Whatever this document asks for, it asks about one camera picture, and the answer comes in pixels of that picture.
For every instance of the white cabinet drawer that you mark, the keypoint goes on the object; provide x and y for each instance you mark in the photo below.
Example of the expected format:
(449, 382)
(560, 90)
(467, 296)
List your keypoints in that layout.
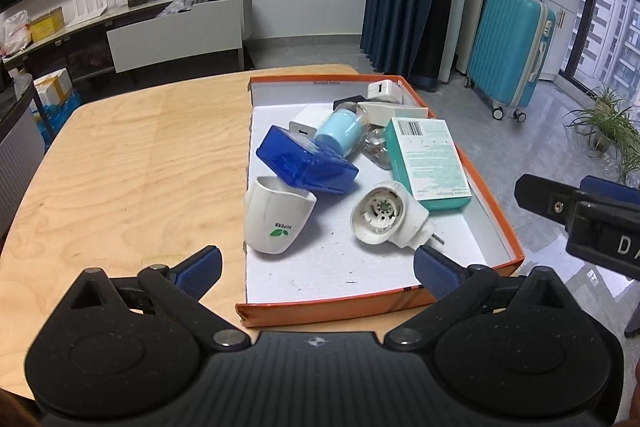
(175, 34)

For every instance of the white router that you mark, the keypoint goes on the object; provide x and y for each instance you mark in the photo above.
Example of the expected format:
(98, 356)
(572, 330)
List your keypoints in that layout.
(90, 9)

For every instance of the clear plastic packets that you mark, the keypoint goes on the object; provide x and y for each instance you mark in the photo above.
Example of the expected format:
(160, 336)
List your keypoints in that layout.
(177, 7)

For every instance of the white charger with port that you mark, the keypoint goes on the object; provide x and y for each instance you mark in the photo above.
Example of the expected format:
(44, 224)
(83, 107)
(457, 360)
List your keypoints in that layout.
(301, 130)

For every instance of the orange cardboard box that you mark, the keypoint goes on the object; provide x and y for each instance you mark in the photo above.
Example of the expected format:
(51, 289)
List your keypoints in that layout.
(325, 272)

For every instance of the white plug-in repeller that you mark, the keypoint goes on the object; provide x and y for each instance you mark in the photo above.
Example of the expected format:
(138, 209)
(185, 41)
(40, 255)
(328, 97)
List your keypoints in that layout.
(385, 214)

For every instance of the yellow box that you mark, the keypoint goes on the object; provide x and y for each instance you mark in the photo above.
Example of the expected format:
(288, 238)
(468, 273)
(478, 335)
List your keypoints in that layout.
(46, 26)

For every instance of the blue tin box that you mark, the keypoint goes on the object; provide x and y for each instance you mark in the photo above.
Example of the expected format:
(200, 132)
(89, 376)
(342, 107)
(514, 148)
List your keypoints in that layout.
(300, 162)

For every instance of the teal and white box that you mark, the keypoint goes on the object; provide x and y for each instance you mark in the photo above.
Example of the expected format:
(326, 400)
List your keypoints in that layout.
(427, 162)

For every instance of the white cup-shaped device green leaf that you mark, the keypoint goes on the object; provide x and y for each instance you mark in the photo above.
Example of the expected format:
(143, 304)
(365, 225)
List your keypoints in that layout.
(275, 219)

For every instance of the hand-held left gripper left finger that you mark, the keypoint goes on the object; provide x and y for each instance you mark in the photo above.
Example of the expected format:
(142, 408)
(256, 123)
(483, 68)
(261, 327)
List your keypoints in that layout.
(197, 272)

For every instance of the white cube charger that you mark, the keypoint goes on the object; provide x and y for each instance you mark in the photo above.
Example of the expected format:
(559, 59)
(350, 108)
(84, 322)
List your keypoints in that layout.
(382, 90)

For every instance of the dark round counter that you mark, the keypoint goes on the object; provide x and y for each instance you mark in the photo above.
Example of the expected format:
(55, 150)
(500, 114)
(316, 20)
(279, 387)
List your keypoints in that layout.
(17, 157)

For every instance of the teal suitcase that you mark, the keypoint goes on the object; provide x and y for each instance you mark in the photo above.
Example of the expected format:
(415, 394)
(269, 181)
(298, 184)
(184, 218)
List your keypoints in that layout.
(505, 52)

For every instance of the white and yellow carton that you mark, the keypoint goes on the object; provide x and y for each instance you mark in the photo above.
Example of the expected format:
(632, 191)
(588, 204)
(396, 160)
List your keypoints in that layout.
(52, 87)

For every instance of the small white labelled box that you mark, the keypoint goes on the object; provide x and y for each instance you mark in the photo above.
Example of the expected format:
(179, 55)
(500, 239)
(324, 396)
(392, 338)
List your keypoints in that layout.
(395, 111)

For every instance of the white plastic bag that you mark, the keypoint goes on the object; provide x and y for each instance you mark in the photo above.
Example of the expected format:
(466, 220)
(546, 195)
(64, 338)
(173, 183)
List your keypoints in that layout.
(15, 34)

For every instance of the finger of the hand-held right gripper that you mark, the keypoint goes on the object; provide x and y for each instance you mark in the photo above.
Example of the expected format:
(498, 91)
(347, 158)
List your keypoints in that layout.
(542, 199)
(610, 189)

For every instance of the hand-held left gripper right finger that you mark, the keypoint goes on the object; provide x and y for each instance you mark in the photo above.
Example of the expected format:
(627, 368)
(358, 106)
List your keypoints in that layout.
(437, 272)

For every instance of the black charger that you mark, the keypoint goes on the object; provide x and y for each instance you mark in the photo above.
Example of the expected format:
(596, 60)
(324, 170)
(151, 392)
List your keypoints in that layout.
(347, 102)

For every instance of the television cabinet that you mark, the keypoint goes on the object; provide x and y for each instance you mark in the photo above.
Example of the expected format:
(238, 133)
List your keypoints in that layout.
(75, 47)

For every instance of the light blue cylinder bottle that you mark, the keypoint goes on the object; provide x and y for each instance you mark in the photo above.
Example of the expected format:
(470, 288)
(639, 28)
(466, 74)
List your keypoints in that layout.
(340, 132)

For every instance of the blue bottle pack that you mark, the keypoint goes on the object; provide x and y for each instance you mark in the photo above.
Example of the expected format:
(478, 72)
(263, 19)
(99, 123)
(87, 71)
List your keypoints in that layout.
(57, 117)

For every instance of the spider plant in pot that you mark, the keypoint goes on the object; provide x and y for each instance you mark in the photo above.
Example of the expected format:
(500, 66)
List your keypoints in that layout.
(605, 127)

